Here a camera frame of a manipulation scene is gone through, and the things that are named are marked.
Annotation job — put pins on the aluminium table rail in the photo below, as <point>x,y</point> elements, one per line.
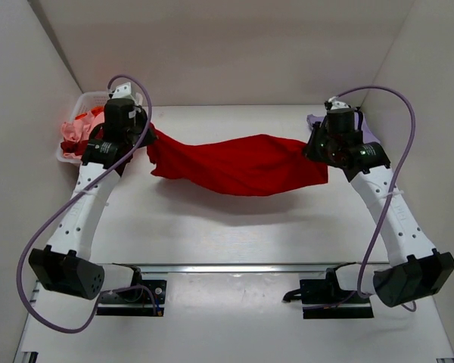
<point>236,268</point>

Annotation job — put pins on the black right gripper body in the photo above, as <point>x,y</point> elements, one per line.
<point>321,147</point>

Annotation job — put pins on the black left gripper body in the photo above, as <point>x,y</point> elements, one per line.
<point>138,126</point>

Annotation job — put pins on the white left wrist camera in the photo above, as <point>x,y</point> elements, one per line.
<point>127,91</point>

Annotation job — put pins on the folded purple t shirt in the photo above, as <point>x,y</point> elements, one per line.
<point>365,130</point>

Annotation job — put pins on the orange t shirt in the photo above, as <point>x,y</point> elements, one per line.
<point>91,113</point>

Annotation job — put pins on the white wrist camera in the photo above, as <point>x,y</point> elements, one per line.
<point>127,91</point>
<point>335,104</point>

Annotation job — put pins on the pink t shirt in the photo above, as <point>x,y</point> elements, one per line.
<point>80,129</point>

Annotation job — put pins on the dark red t shirt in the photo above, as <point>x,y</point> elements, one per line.
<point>73,149</point>

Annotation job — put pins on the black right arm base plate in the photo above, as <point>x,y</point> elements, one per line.
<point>324,300</point>

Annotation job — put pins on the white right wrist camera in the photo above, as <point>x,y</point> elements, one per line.
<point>335,104</point>

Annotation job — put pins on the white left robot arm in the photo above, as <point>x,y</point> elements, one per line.
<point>63,265</point>

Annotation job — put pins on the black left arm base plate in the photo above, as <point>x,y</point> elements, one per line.
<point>136,303</point>

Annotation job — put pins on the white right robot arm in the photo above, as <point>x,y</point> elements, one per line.
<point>417,269</point>

